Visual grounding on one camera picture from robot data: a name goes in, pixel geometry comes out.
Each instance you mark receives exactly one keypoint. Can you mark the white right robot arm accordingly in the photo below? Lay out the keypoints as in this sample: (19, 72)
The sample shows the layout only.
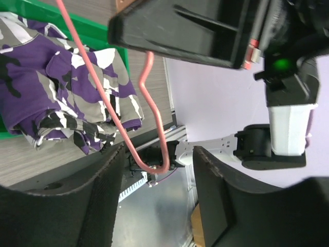
(287, 35)

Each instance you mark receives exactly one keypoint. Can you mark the purple camouflage trousers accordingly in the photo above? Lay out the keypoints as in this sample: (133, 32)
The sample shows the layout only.
(47, 93)

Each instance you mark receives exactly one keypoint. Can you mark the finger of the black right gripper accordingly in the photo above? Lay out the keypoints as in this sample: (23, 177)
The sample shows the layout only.
(216, 33)

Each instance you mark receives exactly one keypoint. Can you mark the white slotted cable duct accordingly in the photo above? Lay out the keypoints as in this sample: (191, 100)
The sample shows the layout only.
(132, 185)

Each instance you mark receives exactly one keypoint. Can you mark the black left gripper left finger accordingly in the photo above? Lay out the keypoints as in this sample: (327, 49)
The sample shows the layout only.
(79, 210)

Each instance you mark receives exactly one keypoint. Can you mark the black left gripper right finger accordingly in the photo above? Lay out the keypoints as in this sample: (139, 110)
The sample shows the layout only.
(238, 210)

